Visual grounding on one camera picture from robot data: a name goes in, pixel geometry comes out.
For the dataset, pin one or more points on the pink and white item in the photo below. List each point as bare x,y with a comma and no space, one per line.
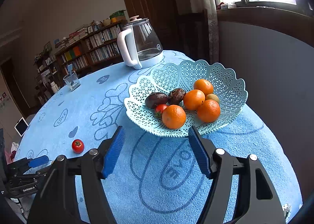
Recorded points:
11,151

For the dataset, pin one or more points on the small orange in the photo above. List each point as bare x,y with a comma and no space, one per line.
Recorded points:
194,99
208,110
203,86

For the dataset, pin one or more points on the dark wooden bookshelf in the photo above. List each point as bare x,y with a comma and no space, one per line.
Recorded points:
84,50

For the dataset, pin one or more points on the white bottle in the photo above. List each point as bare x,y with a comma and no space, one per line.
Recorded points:
54,88

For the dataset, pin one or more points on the dark wrinkled passion fruit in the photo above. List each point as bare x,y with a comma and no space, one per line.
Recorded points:
176,96
156,100

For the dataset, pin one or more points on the wall poster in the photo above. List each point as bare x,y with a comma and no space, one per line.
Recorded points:
3,98

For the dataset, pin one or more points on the white framed tablet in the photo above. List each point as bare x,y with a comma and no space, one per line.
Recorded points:
20,126

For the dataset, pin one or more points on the brown kiwi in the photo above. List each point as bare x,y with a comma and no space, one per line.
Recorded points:
213,97

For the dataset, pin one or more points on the dark cluttered storage rack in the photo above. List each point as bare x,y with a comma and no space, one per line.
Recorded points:
45,72

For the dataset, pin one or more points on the green box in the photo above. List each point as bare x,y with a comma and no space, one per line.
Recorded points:
117,14

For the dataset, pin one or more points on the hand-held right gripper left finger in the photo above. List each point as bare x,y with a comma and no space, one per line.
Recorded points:
114,153

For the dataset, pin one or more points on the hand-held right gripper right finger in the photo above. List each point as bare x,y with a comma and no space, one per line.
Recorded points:
198,153

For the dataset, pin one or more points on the white crumpled object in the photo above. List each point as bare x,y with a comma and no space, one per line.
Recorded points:
287,209

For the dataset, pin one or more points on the small white red packets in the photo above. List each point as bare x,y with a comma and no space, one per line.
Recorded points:
225,5

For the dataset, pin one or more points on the yellow mug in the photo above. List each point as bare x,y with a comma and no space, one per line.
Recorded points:
113,20

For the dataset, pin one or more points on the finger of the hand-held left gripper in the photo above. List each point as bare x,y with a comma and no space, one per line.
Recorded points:
38,161

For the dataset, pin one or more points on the beige curtain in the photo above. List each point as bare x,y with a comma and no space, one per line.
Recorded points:
208,5

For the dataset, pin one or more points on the red tomato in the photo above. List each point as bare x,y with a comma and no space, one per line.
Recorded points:
160,109
77,146

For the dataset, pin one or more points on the pale teapot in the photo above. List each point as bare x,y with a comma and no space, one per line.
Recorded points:
106,21

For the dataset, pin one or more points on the clear drinking glass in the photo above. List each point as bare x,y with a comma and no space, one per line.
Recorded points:
72,84

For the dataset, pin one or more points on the blue lattice plastic basket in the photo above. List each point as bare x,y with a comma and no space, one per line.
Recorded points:
220,77

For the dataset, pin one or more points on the wooden bookshelf with books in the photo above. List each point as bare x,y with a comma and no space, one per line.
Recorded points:
103,52

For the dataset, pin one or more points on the large orange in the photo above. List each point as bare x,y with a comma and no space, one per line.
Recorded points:
174,116

